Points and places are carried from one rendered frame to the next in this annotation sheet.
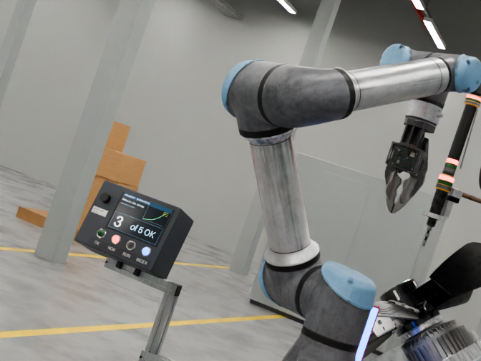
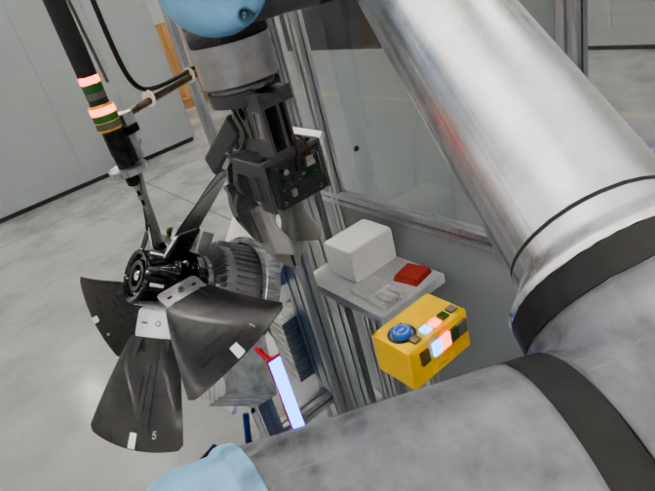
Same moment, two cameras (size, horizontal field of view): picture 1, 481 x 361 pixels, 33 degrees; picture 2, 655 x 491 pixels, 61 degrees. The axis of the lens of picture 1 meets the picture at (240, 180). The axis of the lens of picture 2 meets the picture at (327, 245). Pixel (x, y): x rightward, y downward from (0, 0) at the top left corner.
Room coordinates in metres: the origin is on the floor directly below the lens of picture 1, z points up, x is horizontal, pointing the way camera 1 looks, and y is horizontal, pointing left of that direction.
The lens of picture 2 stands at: (1.48, 0.09, 1.73)
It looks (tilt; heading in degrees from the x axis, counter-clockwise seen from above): 28 degrees down; 305
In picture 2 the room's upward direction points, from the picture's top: 15 degrees counter-clockwise
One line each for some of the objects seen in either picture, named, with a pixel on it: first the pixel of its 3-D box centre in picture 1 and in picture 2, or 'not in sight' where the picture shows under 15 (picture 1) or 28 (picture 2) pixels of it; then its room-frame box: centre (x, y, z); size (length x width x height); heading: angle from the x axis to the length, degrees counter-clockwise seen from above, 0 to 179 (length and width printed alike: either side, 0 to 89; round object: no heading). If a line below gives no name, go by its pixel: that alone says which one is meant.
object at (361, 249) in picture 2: not in sight; (357, 248); (2.24, -1.16, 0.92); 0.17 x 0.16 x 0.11; 66
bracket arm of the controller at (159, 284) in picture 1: (142, 276); not in sight; (2.23, 0.17, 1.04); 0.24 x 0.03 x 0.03; 66
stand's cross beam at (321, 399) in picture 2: not in sight; (304, 412); (2.34, -0.81, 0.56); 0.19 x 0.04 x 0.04; 66
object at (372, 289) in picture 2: not in sight; (377, 291); (2.12, -1.02, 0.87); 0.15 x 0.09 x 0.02; 153
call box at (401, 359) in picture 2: not in sight; (422, 342); (1.86, -0.68, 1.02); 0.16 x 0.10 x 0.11; 66
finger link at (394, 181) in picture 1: (389, 190); (280, 241); (1.83, -0.33, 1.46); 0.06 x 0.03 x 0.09; 156
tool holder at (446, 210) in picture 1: (441, 203); (121, 144); (2.31, -0.56, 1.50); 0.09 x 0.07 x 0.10; 101
